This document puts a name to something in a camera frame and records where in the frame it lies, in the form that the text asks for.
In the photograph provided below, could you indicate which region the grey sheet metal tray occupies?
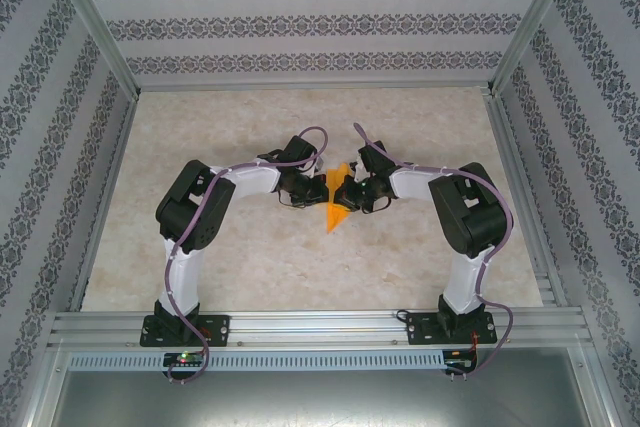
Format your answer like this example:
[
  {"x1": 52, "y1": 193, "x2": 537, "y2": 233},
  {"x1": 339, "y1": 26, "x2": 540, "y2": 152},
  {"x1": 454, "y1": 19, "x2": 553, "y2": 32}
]
[{"x1": 47, "y1": 369, "x2": 619, "y2": 427}]

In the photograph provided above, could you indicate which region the aluminium mounting rail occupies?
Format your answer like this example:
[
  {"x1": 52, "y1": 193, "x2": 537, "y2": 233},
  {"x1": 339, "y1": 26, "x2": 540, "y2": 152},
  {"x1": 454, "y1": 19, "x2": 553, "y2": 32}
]
[{"x1": 47, "y1": 310, "x2": 594, "y2": 349}]

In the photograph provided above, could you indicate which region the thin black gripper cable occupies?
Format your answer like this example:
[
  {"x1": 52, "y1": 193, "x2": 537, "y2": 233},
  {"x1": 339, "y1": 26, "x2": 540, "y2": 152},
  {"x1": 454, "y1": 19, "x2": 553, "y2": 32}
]
[
  {"x1": 359, "y1": 194, "x2": 394, "y2": 214},
  {"x1": 276, "y1": 189, "x2": 309, "y2": 209}
]

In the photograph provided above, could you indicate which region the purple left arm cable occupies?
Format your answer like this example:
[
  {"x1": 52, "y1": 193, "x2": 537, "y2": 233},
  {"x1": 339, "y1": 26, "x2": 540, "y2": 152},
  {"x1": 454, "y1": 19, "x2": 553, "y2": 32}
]
[{"x1": 163, "y1": 125, "x2": 330, "y2": 383}]

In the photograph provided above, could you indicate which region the thin black right gripper cable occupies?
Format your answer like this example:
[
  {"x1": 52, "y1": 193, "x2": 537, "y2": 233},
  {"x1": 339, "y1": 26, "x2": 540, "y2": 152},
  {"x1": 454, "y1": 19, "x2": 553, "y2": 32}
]
[{"x1": 359, "y1": 194, "x2": 394, "y2": 214}]

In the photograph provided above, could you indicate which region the aluminium frame back beam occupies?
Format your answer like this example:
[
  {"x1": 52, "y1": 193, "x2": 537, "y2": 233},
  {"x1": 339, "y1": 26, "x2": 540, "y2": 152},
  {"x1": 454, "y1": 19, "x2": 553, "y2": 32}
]
[{"x1": 135, "y1": 79, "x2": 496, "y2": 94}]

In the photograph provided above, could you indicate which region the orange cloth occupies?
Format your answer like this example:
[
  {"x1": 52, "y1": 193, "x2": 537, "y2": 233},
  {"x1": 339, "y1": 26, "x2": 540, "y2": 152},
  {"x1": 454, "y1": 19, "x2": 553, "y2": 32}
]
[{"x1": 322, "y1": 161, "x2": 354, "y2": 235}]

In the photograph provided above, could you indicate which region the aluminium frame post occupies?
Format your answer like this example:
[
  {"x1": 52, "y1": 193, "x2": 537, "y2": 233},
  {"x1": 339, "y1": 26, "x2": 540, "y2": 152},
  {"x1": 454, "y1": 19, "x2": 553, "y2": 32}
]
[
  {"x1": 487, "y1": 0, "x2": 601, "y2": 96},
  {"x1": 42, "y1": 0, "x2": 144, "y2": 101}
]

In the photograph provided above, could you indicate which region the aluminium table side rail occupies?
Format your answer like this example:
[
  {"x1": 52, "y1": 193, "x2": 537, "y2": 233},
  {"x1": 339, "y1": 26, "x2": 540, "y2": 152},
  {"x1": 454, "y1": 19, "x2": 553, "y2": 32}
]
[
  {"x1": 67, "y1": 94, "x2": 142, "y2": 313},
  {"x1": 482, "y1": 89, "x2": 571, "y2": 309}
]

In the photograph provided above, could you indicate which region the thin black left gripper cable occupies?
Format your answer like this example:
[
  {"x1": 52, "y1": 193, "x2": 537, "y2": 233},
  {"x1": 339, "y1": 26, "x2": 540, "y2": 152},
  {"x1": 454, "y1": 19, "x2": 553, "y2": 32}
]
[{"x1": 276, "y1": 189, "x2": 309, "y2": 209}]

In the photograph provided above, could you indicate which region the slotted grey cable duct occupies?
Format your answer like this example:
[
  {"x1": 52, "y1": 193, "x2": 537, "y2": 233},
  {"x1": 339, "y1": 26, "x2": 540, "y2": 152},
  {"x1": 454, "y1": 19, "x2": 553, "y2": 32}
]
[{"x1": 67, "y1": 349, "x2": 446, "y2": 373}]

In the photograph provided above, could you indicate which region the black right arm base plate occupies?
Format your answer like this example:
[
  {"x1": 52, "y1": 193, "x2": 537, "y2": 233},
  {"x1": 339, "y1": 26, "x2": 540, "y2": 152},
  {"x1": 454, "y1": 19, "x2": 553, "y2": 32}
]
[{"x1": 404, "y1": 311, "x2": 500, "y2": 347}]

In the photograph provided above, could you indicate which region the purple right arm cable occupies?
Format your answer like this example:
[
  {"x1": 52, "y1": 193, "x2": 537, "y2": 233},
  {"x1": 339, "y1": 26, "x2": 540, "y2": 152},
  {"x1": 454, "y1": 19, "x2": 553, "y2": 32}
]
[{"x1": 352, "y1": 121, "x2": 516, "y2": 378}]

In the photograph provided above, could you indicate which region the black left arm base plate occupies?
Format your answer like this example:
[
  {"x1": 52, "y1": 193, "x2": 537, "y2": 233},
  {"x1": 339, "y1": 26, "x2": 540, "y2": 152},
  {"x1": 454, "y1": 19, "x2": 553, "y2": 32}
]
[{"x1": 138, "y1": 314, "x2": 231, "y2": 348}]

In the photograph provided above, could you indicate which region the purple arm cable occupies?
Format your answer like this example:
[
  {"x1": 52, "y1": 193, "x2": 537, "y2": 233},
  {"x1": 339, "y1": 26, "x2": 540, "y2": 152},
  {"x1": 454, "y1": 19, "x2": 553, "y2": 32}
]
[
  {"x1": 163, "y1": 125, "x2": 330, "y2": 383},
  {"x1": 352, "y1": 121, "x2": 516, "y2": 378}
]

